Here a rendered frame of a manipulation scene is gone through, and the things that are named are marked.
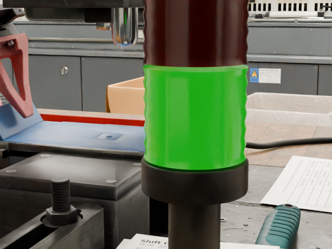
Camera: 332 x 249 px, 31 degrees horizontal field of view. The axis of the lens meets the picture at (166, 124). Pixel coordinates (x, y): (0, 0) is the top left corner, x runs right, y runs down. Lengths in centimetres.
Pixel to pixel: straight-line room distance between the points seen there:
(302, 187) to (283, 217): 17
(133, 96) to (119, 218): 247
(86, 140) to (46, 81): 542
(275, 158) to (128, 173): 42
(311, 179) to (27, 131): 35
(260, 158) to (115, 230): 44
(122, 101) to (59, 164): 245
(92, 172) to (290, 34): 458
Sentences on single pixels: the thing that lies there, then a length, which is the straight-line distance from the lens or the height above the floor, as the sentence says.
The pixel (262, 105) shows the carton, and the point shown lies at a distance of 327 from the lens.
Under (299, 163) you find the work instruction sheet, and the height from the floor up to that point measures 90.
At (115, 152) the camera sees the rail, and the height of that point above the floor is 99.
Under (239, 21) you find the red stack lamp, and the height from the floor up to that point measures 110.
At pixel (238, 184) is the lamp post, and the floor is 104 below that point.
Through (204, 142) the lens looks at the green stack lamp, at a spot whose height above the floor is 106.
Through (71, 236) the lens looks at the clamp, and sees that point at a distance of 36.
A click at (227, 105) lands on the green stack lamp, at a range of 20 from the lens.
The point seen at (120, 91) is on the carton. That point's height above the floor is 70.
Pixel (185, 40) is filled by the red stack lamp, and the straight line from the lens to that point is 20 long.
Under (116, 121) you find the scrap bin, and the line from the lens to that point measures 79.
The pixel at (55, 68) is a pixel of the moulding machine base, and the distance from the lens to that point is 588.
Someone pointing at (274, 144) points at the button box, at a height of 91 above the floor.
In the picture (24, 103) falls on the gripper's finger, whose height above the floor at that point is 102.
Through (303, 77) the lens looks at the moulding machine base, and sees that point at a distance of 499.
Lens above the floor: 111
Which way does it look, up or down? 11 degrees down
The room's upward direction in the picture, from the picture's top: straight up
